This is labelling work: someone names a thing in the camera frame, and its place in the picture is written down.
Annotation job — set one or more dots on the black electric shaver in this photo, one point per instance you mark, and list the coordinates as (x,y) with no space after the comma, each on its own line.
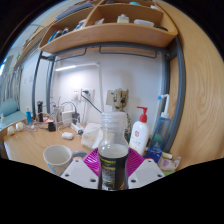
(40,111)

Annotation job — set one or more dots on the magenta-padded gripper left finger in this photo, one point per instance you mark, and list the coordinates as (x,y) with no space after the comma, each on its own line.
(78,173)

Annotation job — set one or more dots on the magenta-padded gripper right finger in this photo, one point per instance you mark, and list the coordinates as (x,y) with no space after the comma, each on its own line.
(146,171)

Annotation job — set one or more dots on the white power strip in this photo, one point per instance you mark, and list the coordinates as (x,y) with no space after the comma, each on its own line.
(76,128)

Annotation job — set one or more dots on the clear bottle with dark label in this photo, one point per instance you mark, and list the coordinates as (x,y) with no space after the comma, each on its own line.
(113,156)

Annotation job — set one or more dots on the small white oval device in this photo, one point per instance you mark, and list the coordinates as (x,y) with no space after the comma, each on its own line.
(67,135)

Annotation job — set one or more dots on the blue tube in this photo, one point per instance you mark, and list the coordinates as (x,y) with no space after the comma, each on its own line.
(29,116)

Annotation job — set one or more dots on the white mug with blue map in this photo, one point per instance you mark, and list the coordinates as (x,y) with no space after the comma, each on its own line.
(56,156)

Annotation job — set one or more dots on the wooden shelf unit with items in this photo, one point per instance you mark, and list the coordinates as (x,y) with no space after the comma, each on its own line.
(110,33)

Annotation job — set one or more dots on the pink wet wipes packet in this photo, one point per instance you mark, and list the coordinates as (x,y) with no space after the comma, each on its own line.
(169,164)

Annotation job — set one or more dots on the white lotion bottle red pump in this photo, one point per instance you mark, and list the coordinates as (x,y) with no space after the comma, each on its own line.
(139,135)

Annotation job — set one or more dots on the white wall socket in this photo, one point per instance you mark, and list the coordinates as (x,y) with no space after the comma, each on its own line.
(85,94)

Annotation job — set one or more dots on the small black box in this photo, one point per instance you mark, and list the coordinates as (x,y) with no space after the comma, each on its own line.
(51,126)

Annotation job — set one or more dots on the white tissue pack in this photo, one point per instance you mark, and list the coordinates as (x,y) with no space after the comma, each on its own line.
(90,135)

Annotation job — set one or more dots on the wooden tree creature figurine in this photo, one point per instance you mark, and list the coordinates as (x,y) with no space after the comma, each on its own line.
(120,98)

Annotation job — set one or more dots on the white charger block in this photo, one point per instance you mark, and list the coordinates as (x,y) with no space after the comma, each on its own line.
(67,117)

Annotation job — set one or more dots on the teal seat cushion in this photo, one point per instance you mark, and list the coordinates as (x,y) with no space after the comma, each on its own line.
(8,107)

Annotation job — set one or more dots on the blue spray bottle white nozzle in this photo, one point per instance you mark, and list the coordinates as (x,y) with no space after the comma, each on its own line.
(161,130)

